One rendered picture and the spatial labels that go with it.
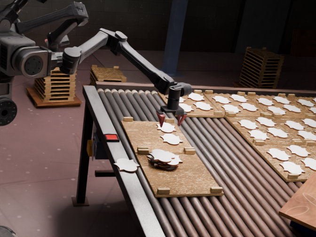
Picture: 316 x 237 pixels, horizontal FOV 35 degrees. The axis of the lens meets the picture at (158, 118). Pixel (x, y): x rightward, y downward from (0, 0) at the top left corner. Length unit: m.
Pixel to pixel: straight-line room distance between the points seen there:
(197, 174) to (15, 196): 1.79
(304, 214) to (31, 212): 2.16
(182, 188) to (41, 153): 2.36
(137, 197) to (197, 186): 0.32
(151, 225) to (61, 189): 1.98
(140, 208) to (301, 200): 0.73
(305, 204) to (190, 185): 0.55
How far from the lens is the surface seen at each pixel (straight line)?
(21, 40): 2.29
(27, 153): 4.54
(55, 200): 3.91
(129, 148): 2.73
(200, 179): 2.51
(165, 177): 2.47
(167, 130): 2.96
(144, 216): 2.20
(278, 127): 3.39
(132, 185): 2.40
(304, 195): 2.40
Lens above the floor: 2.14
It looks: 23 degrees down
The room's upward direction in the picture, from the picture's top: 9 degrees clockwise
